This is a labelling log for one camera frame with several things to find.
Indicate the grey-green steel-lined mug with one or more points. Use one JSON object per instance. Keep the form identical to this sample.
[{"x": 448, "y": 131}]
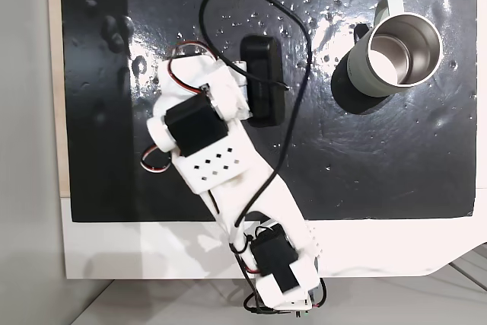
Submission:
[{"x": 361, "y": 70}]

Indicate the black table mat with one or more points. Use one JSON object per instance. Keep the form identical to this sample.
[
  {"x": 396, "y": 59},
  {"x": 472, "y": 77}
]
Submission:
[{"x": 342, "y": 165}]

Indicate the black oval camera box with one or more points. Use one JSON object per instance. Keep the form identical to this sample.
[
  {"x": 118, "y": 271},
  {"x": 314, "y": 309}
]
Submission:
[{"x": 264, "y": 85}]

